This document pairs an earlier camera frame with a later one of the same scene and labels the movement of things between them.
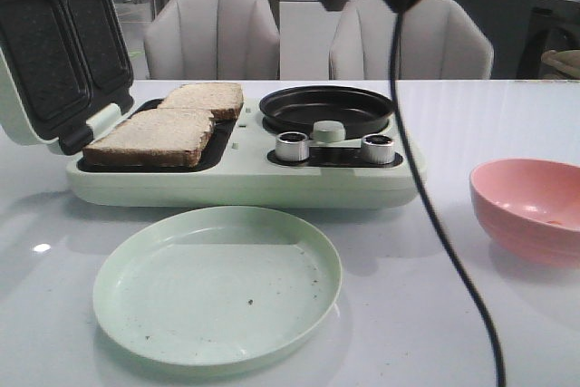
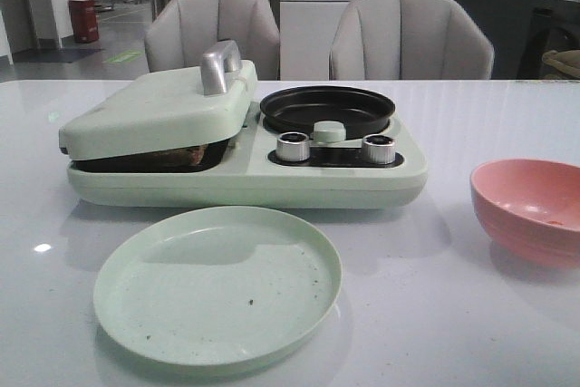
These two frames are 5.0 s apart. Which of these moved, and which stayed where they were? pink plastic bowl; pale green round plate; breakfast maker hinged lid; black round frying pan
Moved: breakfast maker hinged lid
Stayed: pale green round plate; pink plastic bowl; black round frying pan
